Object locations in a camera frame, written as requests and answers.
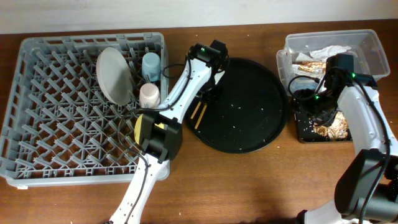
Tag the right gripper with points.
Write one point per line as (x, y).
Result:
(303, 101)

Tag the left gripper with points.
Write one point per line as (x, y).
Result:
(207, 94)

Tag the brown food scraps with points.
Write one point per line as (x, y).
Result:
(336, 131)

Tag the gold foil wrapper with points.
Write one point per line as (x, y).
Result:
(310, 67)

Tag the white napkin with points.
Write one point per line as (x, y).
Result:
(319, 56)

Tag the pink cup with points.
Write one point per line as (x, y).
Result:
(149, 96)

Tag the light blue cup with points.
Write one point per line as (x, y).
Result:
(151, 67)

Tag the yellow bowl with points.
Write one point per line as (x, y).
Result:
(137, 128)

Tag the grey round plate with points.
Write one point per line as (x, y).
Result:
(114, 77)

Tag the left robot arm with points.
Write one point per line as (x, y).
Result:
(158, 131)

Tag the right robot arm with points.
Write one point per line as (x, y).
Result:
(367, 191)

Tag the grey dishwasher rack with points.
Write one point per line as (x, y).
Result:
(59, 128)

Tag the black rectangular tray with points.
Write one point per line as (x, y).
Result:
(304, 130)

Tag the round black tray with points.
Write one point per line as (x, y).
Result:
(250, 111)

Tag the clear plastic bin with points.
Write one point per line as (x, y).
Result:
(366, 49)

